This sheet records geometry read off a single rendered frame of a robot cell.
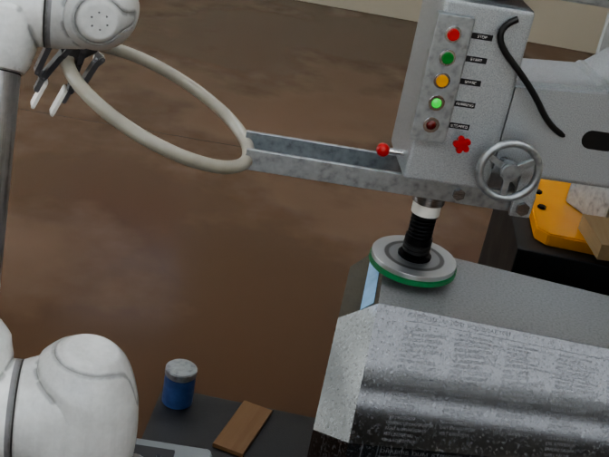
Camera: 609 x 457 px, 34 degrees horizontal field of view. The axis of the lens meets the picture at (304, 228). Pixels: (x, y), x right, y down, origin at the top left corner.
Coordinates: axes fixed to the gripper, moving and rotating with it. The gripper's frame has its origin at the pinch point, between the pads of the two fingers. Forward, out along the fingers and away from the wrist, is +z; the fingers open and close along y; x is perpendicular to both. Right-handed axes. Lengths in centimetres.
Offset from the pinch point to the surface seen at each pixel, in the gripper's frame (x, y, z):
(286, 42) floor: 426, 255, 71
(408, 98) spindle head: -11, 69, -39
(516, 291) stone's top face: -28, 119, -13
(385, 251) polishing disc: -18, 86, -4
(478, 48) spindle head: -24, 68, -59
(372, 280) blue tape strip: -19, 87, 4
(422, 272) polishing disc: -28, 91, -7
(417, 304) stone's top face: -33, 91, -2
